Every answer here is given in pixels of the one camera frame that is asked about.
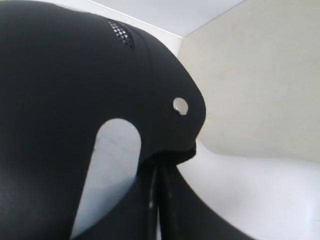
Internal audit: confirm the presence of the black helmet with visor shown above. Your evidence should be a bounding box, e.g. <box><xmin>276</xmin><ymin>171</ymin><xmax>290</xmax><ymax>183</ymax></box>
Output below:
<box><xmin>0</xmin><ymin>0</ymin><xmax>206</xmax><ymax>240</ymax></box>

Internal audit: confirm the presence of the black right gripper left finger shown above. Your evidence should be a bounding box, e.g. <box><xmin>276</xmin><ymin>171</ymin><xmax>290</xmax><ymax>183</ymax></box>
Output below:
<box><xmin>71</xmin><ymin>154</ymin><xmax>158</xmax><ymax>240</ymax></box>

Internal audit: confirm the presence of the white mannequin head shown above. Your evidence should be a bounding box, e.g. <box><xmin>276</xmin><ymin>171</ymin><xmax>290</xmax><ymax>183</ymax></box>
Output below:
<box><xmin>74</xmin><ymin>118</ymin><xmax>320</xmax><ymax>240</ymax></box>

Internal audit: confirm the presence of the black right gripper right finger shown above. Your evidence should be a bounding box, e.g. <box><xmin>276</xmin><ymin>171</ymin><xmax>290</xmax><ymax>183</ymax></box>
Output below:
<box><xmin>158</xmin><ymin>162</ymin><xmax>252</xmax><ymax>240</ymax></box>

